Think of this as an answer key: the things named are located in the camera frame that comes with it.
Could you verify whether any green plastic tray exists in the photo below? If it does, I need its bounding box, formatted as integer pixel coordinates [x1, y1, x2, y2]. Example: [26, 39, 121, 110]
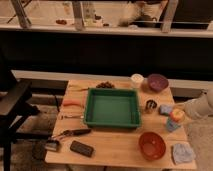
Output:
[84, 88, 141, 129]

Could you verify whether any small metal cup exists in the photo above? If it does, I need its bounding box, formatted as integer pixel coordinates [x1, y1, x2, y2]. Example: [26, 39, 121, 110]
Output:
[145, 99, 157, 113]

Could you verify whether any blue sponge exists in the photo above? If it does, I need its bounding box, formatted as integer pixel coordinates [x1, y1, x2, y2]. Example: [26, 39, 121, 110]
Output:
[159, 105, 173, 116]

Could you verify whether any purple plastic bowl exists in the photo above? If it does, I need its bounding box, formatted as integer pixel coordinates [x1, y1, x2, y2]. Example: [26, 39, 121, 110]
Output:
[147, 74, 169, 92]

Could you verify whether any bunch of dark grapes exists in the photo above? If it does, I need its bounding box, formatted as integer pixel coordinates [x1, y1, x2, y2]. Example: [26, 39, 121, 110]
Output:
[96, 81, 115, 88]

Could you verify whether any red plastic bowl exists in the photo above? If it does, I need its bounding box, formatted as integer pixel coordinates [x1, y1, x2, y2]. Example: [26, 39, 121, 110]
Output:
[138, 132, 166, 161]

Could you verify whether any black handled spatula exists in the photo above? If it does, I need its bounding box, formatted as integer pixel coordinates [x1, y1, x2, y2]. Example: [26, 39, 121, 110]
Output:
[45, 129, 91, 152]

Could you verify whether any red yellow apple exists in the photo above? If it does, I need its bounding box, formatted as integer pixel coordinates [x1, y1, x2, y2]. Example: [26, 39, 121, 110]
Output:
[170, 109, 185, 123]

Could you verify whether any light blue cloth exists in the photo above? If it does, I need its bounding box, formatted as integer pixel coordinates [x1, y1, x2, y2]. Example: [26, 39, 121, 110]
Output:
[172, 143, 196, 164]

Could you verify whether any black rectangular block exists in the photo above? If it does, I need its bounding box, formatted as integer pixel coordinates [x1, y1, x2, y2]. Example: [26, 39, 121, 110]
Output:
[70, 141, 94, 157]

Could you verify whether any black chair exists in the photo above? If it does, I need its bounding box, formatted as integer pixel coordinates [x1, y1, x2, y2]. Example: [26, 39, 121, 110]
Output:
[0, 46, 41, 171]

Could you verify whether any white plastic cup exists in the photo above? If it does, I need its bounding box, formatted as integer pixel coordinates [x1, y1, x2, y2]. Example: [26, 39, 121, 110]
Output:
[130, 74, 144, 89]

